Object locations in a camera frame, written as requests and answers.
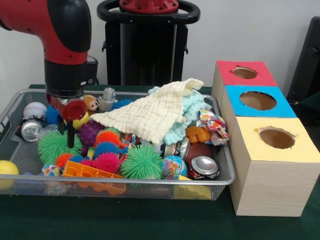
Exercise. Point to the black can with silver end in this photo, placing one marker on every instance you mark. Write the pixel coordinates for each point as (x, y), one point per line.
(31, 131)

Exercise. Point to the black panel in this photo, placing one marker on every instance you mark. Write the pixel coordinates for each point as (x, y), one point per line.
(308, 62)

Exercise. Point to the blue spiky ball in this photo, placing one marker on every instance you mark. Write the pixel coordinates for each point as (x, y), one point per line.
(51, 113)

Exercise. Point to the white baseball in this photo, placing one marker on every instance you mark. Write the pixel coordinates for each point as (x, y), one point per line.
(35, 108)

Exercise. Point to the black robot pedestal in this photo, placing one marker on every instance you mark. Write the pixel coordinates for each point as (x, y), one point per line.
(147, 55)

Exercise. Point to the large green fuzzy ball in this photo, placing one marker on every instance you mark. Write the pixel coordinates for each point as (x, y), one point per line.
(52, 147)

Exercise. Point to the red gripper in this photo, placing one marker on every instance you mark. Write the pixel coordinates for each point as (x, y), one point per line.
(75, 111)

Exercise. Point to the crushed can with silver end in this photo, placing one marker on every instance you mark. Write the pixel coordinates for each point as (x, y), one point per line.
(204, 165)

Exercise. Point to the wooden box with three holes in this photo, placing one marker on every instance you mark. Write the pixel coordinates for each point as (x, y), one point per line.
(272, 185)

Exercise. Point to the shallow mesh bin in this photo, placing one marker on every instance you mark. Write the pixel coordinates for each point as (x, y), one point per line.
(222, 160)

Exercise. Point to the green fuzzy ball with eyes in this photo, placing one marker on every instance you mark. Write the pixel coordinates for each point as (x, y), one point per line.
(141, 162)

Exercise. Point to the cream cloth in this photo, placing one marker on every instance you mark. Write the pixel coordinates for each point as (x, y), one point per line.
(150, 115)

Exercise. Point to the small orange doll head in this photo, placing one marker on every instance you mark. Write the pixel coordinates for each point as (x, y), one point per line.
(90, 102)

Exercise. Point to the mint green cloth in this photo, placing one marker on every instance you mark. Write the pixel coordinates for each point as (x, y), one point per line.
(195, 105)

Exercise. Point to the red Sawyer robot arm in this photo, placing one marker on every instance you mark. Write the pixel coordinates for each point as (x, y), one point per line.
(67, 72)

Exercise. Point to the yellow tennis ball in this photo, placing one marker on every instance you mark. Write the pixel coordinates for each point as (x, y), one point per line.
(83, 121)

